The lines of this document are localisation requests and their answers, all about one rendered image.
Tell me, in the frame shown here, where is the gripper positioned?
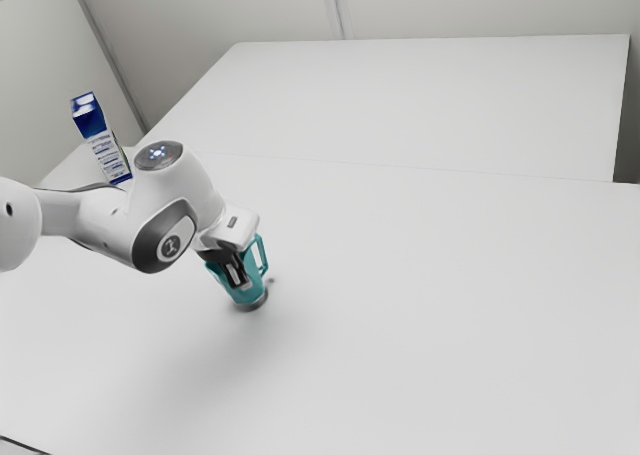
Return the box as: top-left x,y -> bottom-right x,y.
200,240 -> 253,292

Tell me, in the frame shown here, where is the blue and white carton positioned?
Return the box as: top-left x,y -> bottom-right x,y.
69,91 -> 134,185

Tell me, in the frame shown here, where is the teal faceted mug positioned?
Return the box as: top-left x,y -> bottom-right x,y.
204,233 -> 271,310

